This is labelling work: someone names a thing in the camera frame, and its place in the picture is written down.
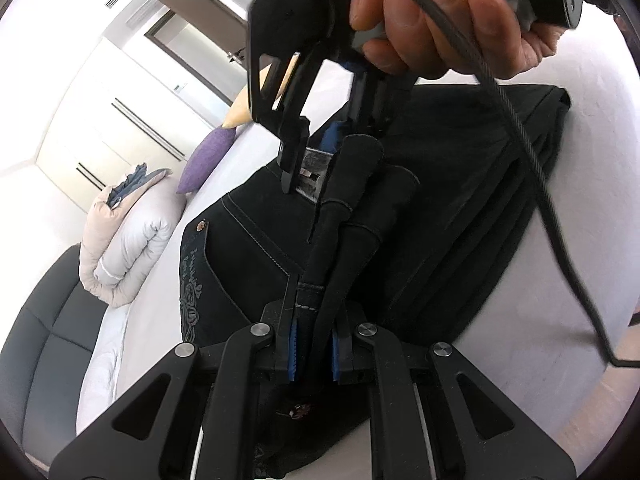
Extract brown wooden door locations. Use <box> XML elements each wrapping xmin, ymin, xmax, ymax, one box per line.
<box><xmin>156</xmin><ymin>0</ymin><xmax>251</xmax><ymax>28</ymax></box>

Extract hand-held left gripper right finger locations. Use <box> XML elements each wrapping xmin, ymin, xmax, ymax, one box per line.
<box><xmin>330</xmin><ymin>305</ymin><xmax>593</xmax><ymax>480</ymax></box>

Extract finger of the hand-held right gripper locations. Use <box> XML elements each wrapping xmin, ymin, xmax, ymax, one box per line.
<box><xmin>247</xmin><ymin>0</ymin><xmax>336</xmax><ymax>195</ymax></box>
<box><xmin>344</xmin><ymin>57</ymin><xmax>418</xmax><ymax>137</ymax></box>

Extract blue grey folded cloth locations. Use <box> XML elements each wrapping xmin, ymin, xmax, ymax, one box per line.
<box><xmin>106</xmin><ymin>162</ymin><xmax>171</xmax><ymax>210</ymax></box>

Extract folded beige duvet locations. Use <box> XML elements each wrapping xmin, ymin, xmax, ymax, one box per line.
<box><xmin>79</xmin><ymin>167</ymin><xmax>188</xmax><ymax>309</ymax></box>

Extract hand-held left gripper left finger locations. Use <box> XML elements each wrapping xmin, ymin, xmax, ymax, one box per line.
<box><xmin>49</xmin><ymin>275</ymin><xmax>301</xmax><ymax>480</ymax></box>

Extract yellow pillow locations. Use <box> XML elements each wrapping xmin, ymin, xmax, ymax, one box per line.
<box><xmin>221</xmin><ymin>57</ymin><xmax>301</xmax><ymax>131</ymax></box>

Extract purple pillow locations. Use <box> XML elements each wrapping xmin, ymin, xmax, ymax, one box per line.
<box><xmin>176</xmin><ymin>125</ymin><xmax>236</xmax><ymax>195</ymax></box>

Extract black cable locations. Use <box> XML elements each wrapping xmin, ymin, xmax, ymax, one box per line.
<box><xmin>357</xmin><ymin>0</ymin><xmax>640</xmax><ymax>368</ymax></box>

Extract brown door frame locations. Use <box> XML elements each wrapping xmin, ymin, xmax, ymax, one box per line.
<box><xmin>145</xmin><ymin>10</ymin><xmax>248</xmax><ymax>66</ymax></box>

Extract bed with white sheet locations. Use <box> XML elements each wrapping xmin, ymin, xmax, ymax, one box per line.
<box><xmin>75</xmin><ymin>55</ymin><xmax>640</xmax><ymax>461</ymax></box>

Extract cream wardrobe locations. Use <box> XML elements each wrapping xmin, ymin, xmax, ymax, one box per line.
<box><xmin>35</xmin><ymin>37</ymin><xmax>236</xmax><ymax>206</ymax></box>

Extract black pants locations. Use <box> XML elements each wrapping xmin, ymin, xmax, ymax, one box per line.
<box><xmin>177</xmin><ymin>82</ymin><xmax>571</xmax><ymax>480</ymax></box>

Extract person's right hand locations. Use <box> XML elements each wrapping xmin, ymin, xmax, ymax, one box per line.
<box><xmin>347</xmin><ymin>0</ymin><xmax>563</xmax><ymax>81</ymax></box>

